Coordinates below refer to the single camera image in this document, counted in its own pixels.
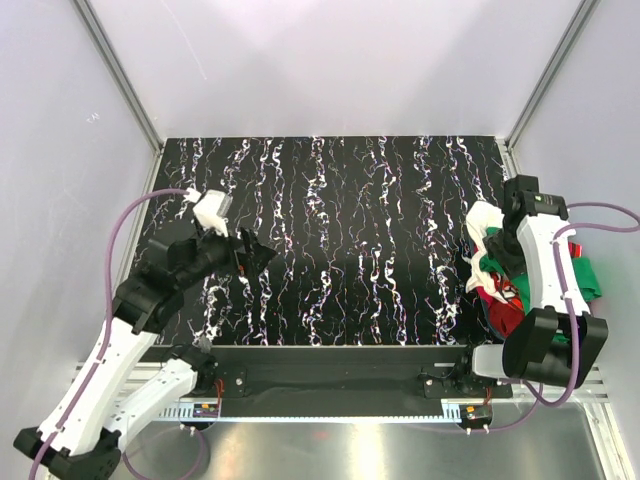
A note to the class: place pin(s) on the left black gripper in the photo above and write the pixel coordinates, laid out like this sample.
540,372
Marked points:
242,255

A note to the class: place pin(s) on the green t shirt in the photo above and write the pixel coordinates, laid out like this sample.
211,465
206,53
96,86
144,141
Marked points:
583,270

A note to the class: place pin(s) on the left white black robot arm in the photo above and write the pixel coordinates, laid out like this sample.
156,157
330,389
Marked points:
87,433

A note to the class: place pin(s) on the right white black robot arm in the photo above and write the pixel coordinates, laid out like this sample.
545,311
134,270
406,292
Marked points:
559,339

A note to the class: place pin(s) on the black marbled table mat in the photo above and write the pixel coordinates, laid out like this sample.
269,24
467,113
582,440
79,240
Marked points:
369,235

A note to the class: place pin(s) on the red coca cola t shirt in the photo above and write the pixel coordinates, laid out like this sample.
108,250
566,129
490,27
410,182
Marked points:
505,310

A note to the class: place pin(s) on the white cable duct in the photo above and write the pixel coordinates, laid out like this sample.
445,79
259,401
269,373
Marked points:
234,412

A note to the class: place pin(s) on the aluminium frame rail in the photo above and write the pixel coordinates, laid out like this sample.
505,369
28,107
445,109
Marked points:
593,387

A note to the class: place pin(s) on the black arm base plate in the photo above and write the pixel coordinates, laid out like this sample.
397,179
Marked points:
342,375

